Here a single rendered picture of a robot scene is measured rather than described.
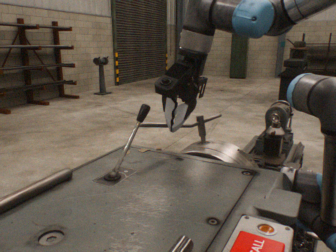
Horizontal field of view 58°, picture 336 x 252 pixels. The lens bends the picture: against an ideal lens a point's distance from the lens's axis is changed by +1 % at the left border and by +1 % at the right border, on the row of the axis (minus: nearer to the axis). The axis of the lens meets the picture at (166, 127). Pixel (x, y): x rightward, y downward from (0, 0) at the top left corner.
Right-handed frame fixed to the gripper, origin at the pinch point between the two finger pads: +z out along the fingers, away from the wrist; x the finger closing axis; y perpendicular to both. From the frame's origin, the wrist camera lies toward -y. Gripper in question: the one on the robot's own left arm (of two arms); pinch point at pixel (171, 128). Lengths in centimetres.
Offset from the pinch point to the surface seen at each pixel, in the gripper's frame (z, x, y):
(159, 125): -0.5, 2.6, -2.3
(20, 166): 200, 262, 157
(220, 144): 5.3, -9.9, 14.9
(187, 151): 7.5, -3.7, 6.2
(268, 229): -2.1, -29.8, -25.3
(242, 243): -2.4, -27.4, -31.4
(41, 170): 192, 230, 162
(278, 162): 24, -25, 65
